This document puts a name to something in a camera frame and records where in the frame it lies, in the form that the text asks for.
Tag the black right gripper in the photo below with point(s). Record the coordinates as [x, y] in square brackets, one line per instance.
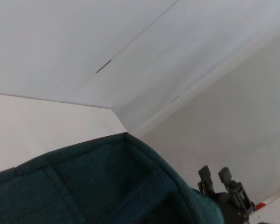
[235, 205]

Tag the dark teal insulated lunch bag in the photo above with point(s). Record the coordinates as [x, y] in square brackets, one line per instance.
[95, 186]

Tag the small red background object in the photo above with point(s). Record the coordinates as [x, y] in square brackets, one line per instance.
[261, 205]

